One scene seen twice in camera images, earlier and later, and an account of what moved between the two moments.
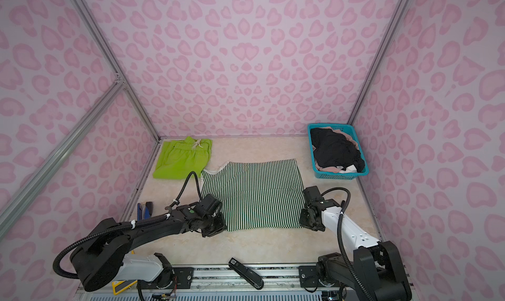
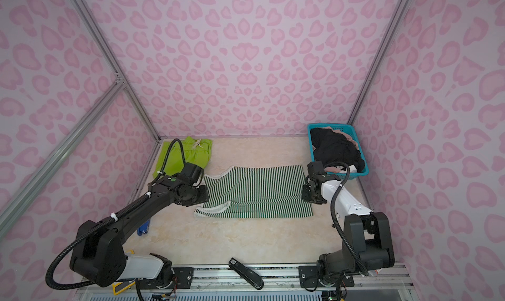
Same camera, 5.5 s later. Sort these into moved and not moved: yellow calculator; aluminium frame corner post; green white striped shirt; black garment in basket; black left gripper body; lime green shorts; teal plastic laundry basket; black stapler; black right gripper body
Moved: black right gripper body; green white striped shirt; black left gripper body
Not moved: black stapler; teal plastic laundry basket; aluminium frame corner post; yellow calculator; lime green shorts; black garment in basket
